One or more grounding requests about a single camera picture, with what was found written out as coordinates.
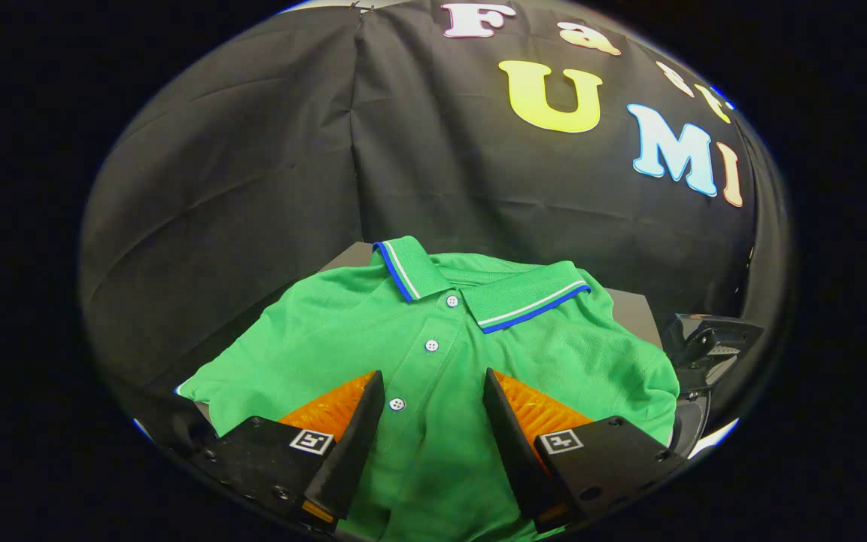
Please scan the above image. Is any grey side cabinet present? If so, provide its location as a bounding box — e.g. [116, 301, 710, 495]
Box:
[178, 241, 665, 422]

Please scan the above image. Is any grey washing machine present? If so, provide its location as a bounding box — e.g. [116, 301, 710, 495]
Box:
[663, 312, 765, 460]

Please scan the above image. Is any dark glass washing machine lid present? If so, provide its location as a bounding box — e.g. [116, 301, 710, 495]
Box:
[663, 312, 765, 392]

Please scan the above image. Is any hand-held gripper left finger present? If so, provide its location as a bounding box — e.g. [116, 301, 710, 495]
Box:
[193, 370, 386, 532]

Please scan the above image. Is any black backdrop cloth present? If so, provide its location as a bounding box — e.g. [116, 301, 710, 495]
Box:
[78, 0, 792, 422]

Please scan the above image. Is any white flat object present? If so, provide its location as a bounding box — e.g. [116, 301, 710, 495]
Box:
[686, 418, 740, 460]

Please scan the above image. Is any green polo shirt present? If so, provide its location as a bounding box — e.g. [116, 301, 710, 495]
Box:
[175, 236, 681, 542]

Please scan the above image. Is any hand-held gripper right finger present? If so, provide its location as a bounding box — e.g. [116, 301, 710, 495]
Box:
[483, 368, 687, 534]

